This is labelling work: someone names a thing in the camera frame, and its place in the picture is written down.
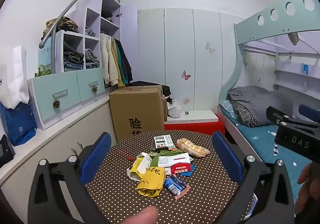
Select blue shopping bag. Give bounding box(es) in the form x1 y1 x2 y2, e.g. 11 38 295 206
0 101 38 147

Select white wardrobe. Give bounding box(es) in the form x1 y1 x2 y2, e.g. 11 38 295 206
137 8 247 115

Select blue snack wrapper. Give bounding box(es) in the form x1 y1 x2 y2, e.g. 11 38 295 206
163 174 189 201

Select black device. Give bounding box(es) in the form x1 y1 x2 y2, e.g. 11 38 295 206
0 134 16 168

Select yellow white carton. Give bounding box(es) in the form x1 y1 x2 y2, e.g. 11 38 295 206
127 152 153 181

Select person's right hand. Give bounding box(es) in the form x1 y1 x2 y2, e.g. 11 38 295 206
296 162 320 206

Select grey quilt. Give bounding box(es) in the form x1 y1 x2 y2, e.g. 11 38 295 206
226 86 294 128

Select teal bunk bed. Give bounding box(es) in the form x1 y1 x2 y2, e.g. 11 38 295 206
217 0 320 216

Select black clothing heap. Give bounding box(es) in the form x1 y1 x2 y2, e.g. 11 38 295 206
130 81 172 99

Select white plastic bag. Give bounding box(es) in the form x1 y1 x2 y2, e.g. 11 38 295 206
167 99 182 119

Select beige hanging object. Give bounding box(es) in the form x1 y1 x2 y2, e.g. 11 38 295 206
287 33 299 46

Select blue candy print bed sheet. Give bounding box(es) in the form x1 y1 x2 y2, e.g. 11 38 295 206
220 107 313 203

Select black hanging coat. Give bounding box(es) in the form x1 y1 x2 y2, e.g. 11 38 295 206
117 39 134 82

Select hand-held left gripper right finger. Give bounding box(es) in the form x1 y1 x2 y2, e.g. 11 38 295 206
207 131 297 224

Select yellow hanging garment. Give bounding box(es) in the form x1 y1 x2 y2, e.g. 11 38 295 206
111 38 126 88

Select red bench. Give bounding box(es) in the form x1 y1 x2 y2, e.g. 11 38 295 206
164 113 226 137

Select grey metal handrail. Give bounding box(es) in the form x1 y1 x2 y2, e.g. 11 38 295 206
41 0 124 74

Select dark folded clothes stack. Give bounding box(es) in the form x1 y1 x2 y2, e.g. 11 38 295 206
62 40 84 72

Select brown folded clothes pile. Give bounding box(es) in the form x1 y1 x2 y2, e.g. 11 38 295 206
43 16 79 38

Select white paper envelope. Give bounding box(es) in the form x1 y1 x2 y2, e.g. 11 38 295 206
157 152 192 168

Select green packet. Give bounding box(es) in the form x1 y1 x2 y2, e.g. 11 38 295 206
150 149 181 167

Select red white packet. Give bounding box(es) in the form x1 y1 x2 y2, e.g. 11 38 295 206
170 162 192 175

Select blue striped pillow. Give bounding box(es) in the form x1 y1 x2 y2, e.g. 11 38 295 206
219 100 238 117

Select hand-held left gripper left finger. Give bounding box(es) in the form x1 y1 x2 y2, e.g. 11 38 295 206
27 132 120 224

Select cream hanging jacket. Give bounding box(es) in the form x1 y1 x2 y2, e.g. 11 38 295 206
100 34 119 88

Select round table brown dotted cloth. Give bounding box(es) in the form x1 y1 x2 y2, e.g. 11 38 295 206
85 130 256 224

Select low white cabinet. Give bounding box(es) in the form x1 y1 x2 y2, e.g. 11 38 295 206
0 94 118 224

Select orange yellow snack bag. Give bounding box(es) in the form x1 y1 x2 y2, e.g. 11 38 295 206
176 138 211 158

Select small white printed box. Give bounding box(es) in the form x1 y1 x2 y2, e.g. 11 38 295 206
151 135 174 152

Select small red twist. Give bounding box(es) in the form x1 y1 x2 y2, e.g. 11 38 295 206
115 150 134 162

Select purple white shelf cabinet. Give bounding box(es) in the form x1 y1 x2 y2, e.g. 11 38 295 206
27 0 138 131

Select grey blue folded clothes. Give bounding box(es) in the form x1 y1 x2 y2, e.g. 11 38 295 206
85 49 100 70

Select white board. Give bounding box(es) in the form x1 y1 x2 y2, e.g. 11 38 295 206
166 110 219 123

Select person's left hand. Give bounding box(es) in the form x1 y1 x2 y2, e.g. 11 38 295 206
117 206 159 224

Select wide teal drawer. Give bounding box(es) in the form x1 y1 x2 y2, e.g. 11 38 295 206
32 74 82 122

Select small blue wrapper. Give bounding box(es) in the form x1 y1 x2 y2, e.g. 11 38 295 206
180 164 196 177

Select green hanging garment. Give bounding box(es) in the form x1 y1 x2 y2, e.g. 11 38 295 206
116 40 129 85

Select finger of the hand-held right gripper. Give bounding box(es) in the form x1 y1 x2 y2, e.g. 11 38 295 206
298 104 320 123
266 106 296 127

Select large cardboard box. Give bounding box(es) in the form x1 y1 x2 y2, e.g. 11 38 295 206
109 87 165 143

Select yellow wrapper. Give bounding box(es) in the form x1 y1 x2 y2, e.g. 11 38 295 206
135 166 166 198

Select narrow teal drawer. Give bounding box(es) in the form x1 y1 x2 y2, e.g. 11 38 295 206
76 68 106 103

